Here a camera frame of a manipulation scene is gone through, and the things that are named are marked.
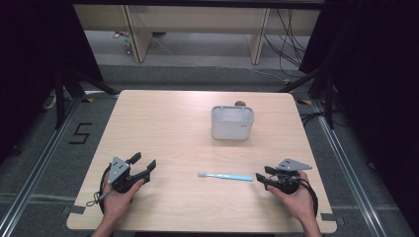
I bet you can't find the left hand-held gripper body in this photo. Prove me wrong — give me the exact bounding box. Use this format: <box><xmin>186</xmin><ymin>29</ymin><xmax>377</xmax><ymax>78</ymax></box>
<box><xmin>106</xmin><ymin>156</ymin><xmax>146</xmax><ymax>195</ymax></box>

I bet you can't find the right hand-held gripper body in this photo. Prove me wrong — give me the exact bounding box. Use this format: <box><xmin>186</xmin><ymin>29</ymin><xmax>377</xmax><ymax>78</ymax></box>
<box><xmin>263</xmin><ymin>158</ymin><xmax>313</xmax><ymax>196</ymax></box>

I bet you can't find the light blue toothbrush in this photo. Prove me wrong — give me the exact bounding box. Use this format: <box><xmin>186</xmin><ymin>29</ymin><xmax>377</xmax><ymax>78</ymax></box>
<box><xmin>197</xmin><ymin>170</ymin><xmax>255</xmax><ymax>183</ymax></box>

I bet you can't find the white plastic container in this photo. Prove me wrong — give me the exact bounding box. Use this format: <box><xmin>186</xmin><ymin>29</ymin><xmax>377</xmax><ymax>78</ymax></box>
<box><xmin>210</xmin><ymin>105</ymin><xmax>256</xmax><ymax>141</ymax></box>

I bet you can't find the person's right hand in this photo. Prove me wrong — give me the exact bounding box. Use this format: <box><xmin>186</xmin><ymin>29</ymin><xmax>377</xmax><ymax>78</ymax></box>
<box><xmin>266</xmin><ymin>170</ymin><xmax>318</xmax><ymax>225</ymax></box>

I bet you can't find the person's left hand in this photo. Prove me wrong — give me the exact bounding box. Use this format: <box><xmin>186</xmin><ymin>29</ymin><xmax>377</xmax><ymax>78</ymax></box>
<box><xmin>101</xmin><ymin>172</ymin><xmax>146</xmax><ymax>222</ymax></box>

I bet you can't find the grey tape patch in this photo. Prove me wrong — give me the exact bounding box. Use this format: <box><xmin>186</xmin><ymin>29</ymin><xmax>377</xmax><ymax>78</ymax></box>
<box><xmin>61</xmin><ymin>204</ymin><xmax>87</xmax><ymax>217</ymax></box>
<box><xmin>319</xmin><ymin>212</ymin><xmax>346</xmax><ymax>226</ymax></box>

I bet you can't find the black metal stand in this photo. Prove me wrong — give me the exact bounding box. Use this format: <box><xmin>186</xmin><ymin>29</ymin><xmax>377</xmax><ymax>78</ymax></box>
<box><xmin>52</xmin><ymin>64</ymin><xmax>121</xmax><ymax>130</ymax></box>
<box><xmin>277</xmin><ymin>64</ymin><xmax>336</xmax><ymax>130</ymax></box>

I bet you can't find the small colourful floor clutter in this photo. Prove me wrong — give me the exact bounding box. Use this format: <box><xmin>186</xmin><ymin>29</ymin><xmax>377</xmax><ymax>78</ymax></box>
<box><xmin>111</xmin><ymin>30</ymin><xmax>134</xmax><ymax>56</ymax></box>

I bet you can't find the black curtain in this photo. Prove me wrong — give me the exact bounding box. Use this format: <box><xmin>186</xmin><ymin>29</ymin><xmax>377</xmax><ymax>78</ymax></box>
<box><xmin>0</xmin><ymin>0</ymin><xmax>105</xmax><ymax>166</ymax></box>
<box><xmin>298</xmin><ymin>0</ymin><xmax>419</xmax><ymax>228</ymax></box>

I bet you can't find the light wooden bench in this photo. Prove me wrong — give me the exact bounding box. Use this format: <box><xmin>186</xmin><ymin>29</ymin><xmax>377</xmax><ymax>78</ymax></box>
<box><xmin>72</xmin><ymin>3</ymin><xmax>322</xmax><ymax>66</ymax></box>

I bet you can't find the right hand-held gripper cable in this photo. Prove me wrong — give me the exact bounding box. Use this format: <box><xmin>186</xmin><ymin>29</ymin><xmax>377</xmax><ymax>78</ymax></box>
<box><xmin>290</xmin><ymin>174</ymin><xmax>320</xmax><ymax>219</ymax></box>

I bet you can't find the hand-held gripper cable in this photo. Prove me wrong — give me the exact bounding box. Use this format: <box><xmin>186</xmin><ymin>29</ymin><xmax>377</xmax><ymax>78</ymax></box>
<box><xmin>290</xmin><ymin>174</ymin><xmax>320</xmax><ymax>219</ymax></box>
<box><xmin>85</xmin><ymin>163</ymin><xmax>114</xmax><ymax>215</ymax></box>

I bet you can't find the left hand-held gripper cable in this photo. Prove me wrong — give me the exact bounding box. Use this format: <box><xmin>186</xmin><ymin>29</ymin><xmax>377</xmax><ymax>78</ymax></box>
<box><xmin>85</xmin><ymin>163</ymin><xmax>114</xmax><ymax>215</ymax></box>

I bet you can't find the metal floor rail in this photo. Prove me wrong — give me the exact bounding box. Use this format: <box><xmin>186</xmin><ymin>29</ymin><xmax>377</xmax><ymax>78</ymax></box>
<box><xmin>311</xmin><ymin>99</ymin><xmax>389</xmax><ymax>237</ymax></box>
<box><xmin>0</xmin><ymin>97</ymin><xmax>83</xmax><ymax>237</ymax></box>

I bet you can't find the black floor cable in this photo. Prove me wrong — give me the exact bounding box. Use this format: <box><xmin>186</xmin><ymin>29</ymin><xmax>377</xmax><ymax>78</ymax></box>
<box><xmin>298</xmin><ymin>110</ymin><xmax>345</xmax><ymax>128</ymax></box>

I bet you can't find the bundle of black cables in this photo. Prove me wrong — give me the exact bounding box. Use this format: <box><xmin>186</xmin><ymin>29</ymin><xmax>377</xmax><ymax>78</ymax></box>
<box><xmin>262</xmin><ymin>8</ymin><xmax>311</xmax><ymax>79</ymax></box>

